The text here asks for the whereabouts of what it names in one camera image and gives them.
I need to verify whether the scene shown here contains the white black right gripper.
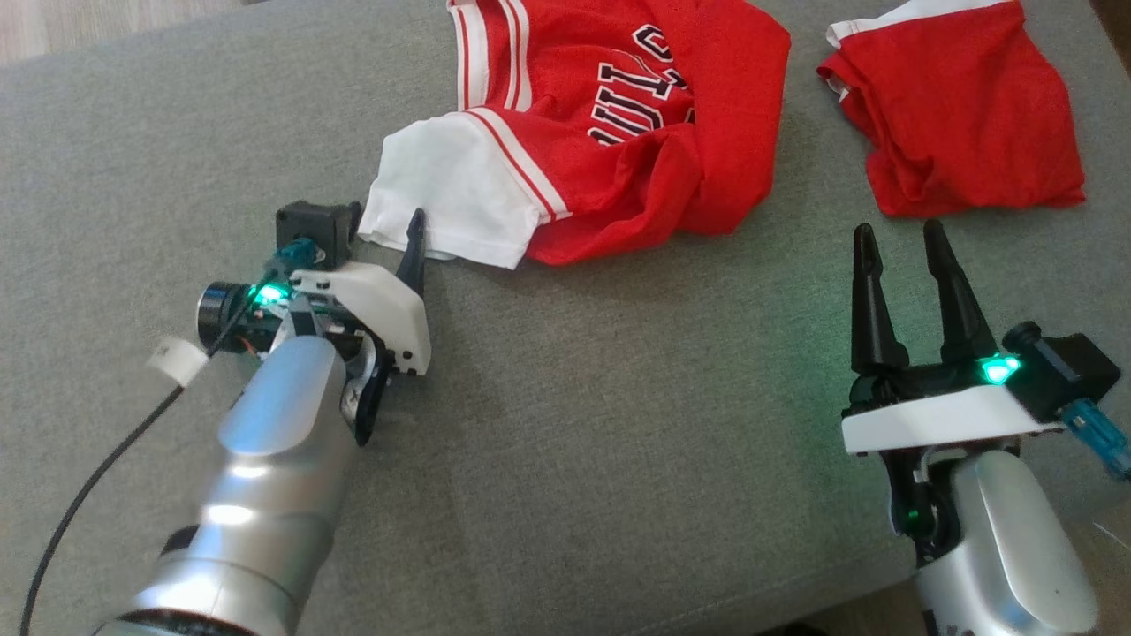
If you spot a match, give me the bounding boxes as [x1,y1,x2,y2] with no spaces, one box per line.
[841,219,1066,456]

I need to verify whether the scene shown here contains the red white basketball jersey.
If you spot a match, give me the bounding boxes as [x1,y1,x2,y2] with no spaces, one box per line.
[358,0,793,270]

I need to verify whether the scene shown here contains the grey sofa seat cushion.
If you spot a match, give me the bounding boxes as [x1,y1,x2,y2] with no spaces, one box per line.
[0,0,1131,636]

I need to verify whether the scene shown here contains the red shorts with white stripe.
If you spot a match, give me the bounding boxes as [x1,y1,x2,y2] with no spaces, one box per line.
[817,0,1086,219]

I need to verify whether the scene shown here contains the black right cable, teal plug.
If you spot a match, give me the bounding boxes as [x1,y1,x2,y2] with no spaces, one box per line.
[1063,397,1131,482]

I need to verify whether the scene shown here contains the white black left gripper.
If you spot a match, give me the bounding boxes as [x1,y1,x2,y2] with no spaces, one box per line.
[196,208,432,376]

